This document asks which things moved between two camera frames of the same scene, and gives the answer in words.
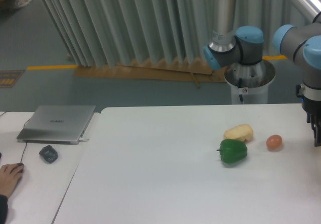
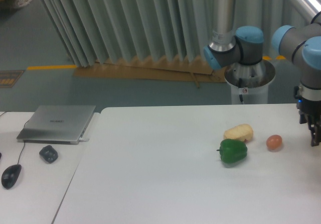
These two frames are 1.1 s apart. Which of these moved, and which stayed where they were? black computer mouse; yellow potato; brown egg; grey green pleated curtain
Moved: black computer mouse
Stayed: brown egg; grey green pleated curtain; yellow potato
